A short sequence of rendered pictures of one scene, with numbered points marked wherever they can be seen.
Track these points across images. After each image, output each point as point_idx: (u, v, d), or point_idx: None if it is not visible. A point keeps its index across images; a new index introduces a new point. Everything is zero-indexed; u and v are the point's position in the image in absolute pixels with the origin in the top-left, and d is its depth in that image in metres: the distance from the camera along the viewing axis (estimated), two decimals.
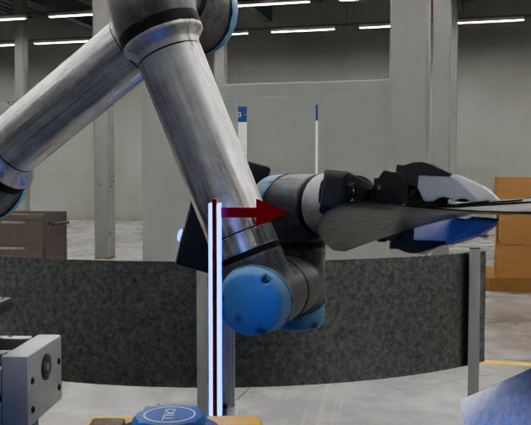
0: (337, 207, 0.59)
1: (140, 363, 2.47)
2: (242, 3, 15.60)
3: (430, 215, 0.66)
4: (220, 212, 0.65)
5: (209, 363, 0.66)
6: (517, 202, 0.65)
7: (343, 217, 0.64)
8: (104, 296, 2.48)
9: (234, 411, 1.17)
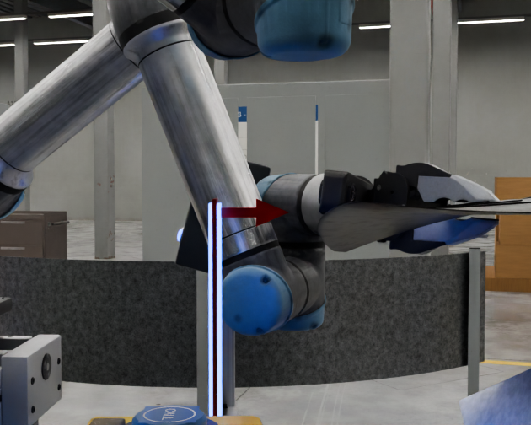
0: (337, 207, 0.59)
1: (140, 363, 2.47)
2: None
3: (430, 216, 0.66)
4: (220, 212, 0.65)
5: (209, 363, 0.66)
6: (517, 202, 0.65)
7: (343, 218, 0.64)
8: (104, 296, 2.48)
9: (234, 411, 1.17)
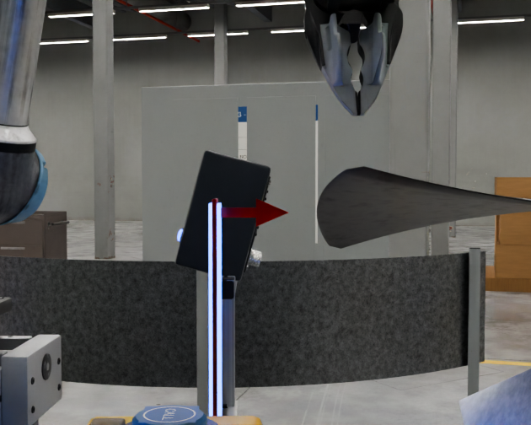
0: (340, 175, 0.59)
1: (140, 363, 2.47)
2: (242, 3, 15.60)
3: (430, 204, 0.66)
4: (220, 212, 0.65)
5: (209, 363, 0.66)
6: None
7: (344, 195, 0.64)
8: (104, 296, 2.48)
9: (234, 411, 1.17)
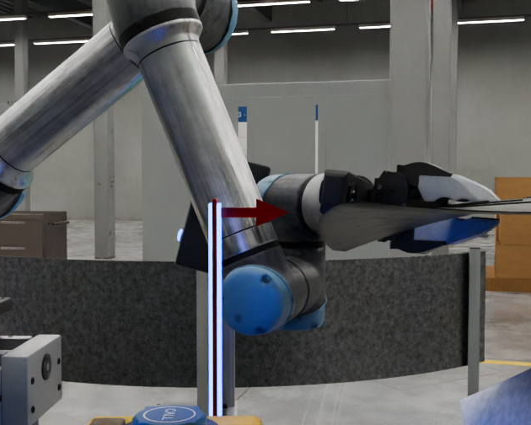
0: None
1: (140, 363, 2.47)
2: (242, 3, 15.60)
3: None
4: (220, 212, 0.65)
5: (209, 363, 0.66)
6: None
7: None
8: (104, 296, 2.48)
9: (234, 411, 1.17)
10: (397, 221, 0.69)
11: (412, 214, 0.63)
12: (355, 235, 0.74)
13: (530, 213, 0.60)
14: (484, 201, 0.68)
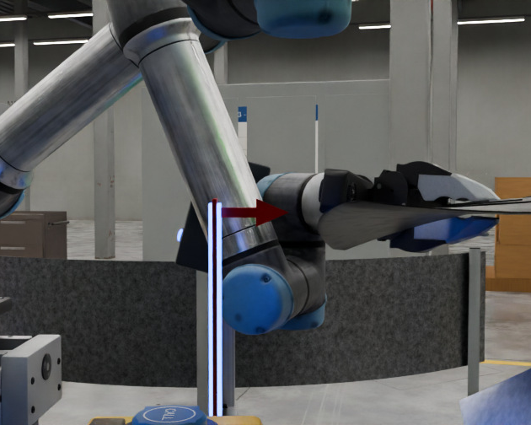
0: None
1: (140, 363, 2.47)
2: None
3: None
4: (220, 212, 0.65)
5: (209, 363, 0.66)
6: None
7: None
8: (104, 296, 2.48)
9: (234, 411, 1.17)
10: (397, 220, 0.69)
11: (413, 214, 0.63)
12: (355, 234, 0.74)
13: (530, 213, 0.60)
14: (484, 200, 0.68)
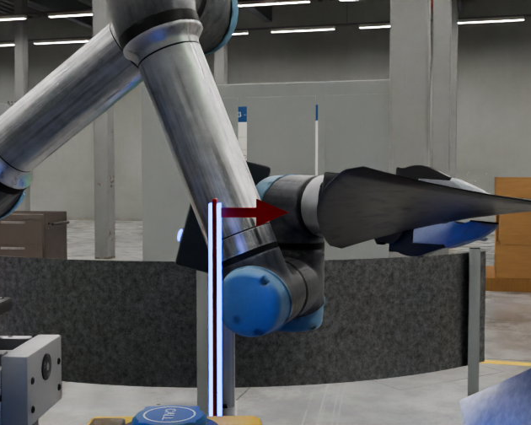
0: None
1: (140, 363, 2.47)
2: (242, 3, 15.60)
3: None
4: (220, 212, 0.65)
5: (209, 363, 0.66)
6: None
7: None
8: (104, 296, 2.48)
9: (234, 411, 1.17)
10: (396, 211, 0.69)
11: (413, 196, 0.63)
12: (353, 228, 0.74)
13: (530, 202, 0.60)
14: None
